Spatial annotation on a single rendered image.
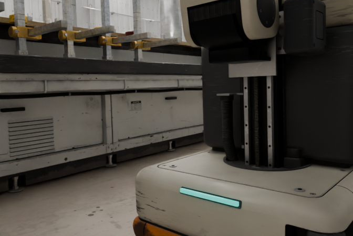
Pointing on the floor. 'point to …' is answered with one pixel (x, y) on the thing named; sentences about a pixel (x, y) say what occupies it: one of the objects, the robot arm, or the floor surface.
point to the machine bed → (92, 117)
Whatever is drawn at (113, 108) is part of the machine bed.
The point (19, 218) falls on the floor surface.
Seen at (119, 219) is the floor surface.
